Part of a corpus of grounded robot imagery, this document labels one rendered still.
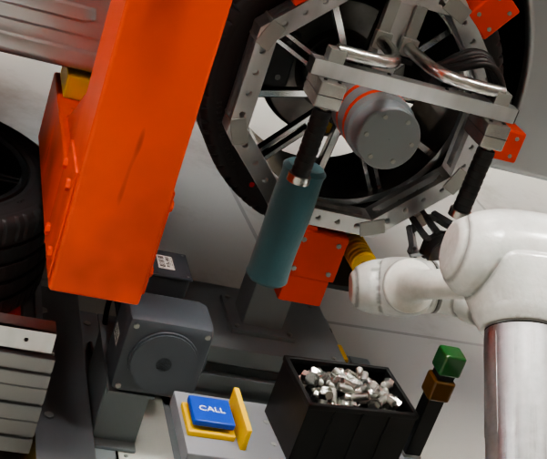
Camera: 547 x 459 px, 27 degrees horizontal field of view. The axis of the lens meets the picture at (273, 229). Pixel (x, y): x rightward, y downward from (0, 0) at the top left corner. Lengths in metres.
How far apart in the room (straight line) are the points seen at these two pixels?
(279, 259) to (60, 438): 0.56
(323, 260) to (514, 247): 0.90
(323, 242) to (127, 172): 0.66
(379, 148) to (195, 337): 0.51
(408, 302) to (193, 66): 0.62
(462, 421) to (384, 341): 0.39
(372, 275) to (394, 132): 0.28
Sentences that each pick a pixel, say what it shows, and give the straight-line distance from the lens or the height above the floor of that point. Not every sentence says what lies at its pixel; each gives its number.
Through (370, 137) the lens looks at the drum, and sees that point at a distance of 2.19.
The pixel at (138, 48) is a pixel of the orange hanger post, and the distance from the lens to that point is 1.81.
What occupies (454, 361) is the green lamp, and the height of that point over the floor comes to 0.65.
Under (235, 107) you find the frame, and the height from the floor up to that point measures 0.79.
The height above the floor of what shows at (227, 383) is 0.15.
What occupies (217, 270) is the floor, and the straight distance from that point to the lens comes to 3.43.
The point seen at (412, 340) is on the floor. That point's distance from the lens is 3.46.
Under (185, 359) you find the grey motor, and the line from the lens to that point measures 2.25.
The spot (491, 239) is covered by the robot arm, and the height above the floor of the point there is 0.95.
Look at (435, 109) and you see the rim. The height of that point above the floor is 0.83.
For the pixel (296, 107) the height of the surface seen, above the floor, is 0.74.
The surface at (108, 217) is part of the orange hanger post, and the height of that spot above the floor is 0.68.
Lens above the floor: 1.47
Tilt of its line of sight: 22 degrees down
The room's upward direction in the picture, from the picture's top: 19 degrees clockwise
